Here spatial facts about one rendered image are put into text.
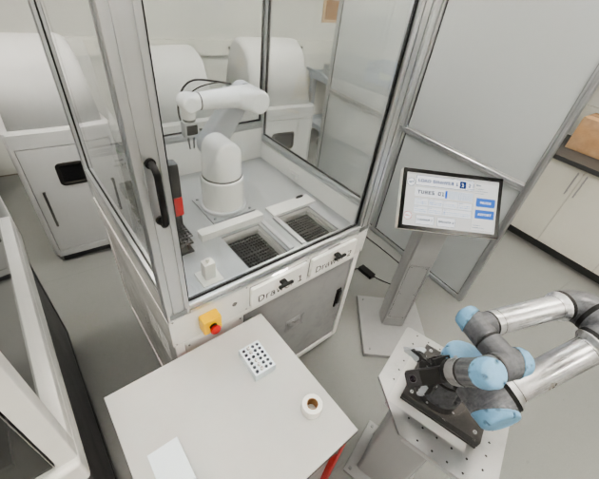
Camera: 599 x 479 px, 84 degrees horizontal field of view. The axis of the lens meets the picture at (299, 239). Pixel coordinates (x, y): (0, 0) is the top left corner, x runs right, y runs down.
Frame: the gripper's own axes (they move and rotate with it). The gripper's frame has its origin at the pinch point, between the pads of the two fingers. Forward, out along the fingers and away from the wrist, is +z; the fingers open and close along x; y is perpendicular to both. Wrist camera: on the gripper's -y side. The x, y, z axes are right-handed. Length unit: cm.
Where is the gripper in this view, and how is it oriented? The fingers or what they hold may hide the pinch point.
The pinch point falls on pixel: (408, 371)
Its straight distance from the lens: 125.8
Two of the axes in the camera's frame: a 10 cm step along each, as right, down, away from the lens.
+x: -2.2, -9.4, 2.8
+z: -2.5, 3.3, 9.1
